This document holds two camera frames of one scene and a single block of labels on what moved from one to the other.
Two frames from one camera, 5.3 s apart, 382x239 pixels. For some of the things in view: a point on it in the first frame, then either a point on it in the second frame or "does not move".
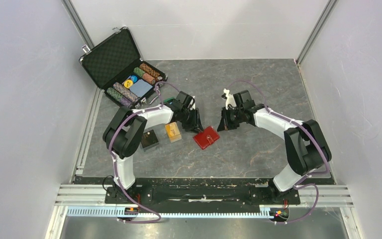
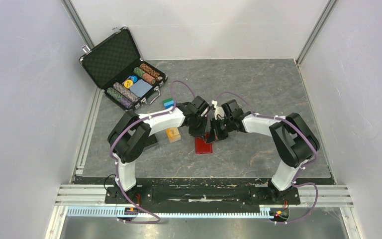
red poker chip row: [148, 78] does not move
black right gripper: [223, 126] to [214, 136]
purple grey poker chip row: [126, 92] does not move
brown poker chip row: [149, 69] does not move
